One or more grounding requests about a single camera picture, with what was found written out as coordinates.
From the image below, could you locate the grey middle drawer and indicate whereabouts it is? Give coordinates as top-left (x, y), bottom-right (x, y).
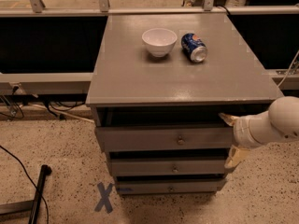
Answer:
top-left (109, 148), bottom-right (228, 176)

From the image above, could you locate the white bowl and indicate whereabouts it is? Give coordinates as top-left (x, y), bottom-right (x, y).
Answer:
top-left (142, 28), bottom-right (178, 57)

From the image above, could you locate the blue tape cross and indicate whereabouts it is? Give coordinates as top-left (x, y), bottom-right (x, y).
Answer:
top-left (94, 182), bottom-right (113, 214)

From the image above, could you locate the grey drawer cabinet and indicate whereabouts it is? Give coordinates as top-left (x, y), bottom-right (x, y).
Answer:
top-left (85, 13), bottom-right (284, 196)

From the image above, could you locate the grey drawer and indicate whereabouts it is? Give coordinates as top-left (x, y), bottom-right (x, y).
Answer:
top-left (95, 104), bottom-right (267, 152)
top-left (116, 174), bottom-right (226, 195)
top-left (109, 148), bottom-right (228, 176)

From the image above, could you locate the grey bottom drawer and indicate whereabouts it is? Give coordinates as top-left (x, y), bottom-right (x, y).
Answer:
top-left (116, 174), bottom-right (226, 195)

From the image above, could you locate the black floor cable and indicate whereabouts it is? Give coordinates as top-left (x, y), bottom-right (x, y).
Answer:
top-left (0, 145), bottom-right (50, 224)

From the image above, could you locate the white cable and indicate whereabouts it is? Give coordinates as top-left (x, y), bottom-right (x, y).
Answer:
top-left (18, 103), bottom-right (95, 124)

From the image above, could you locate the blue soda can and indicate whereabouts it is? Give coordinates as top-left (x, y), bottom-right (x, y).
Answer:
top-left (181, 33), bottom-right (207, 63)

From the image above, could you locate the grey railing beam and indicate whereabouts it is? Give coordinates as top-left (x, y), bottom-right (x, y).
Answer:
top-left (0, 73), bottom-right (93, 95)

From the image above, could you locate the grey top drawer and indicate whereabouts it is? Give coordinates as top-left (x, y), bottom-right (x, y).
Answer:
top-left (95, 104), bottom-right (267, 152)

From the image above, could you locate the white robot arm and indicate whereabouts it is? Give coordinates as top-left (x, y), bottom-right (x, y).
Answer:
top-left (219, 96), bottom-right (299, 170)

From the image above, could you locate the black metal stand leg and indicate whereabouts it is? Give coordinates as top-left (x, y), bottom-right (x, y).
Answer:
top-left (0, 164), bottom-right (52, 224)

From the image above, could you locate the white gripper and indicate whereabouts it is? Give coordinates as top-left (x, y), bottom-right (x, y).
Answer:
top-left (219, 113), bottom-right (263, 169)

